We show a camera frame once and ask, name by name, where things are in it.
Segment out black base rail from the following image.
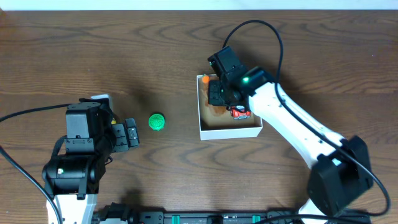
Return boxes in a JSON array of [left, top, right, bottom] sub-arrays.
[[91, 203, 371, 224]]

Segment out red toy fire truck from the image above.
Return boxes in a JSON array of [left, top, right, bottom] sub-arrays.
[[230, 105, 251, 119]]

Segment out white cardboard box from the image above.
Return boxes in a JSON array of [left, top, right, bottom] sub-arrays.
[[196, 75, 263, 141]]

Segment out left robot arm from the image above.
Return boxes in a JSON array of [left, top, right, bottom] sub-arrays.
[[42, 95, 139, 223]]

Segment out green ribbed toy top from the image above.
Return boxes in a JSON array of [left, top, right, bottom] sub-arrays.
[[148, 113, 165, 131]]

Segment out brown plush toy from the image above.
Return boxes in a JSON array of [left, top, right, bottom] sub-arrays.
[[198, 74, 227, 117]]

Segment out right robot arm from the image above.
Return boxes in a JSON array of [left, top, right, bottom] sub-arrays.
[[208, 47, 373, 217]]

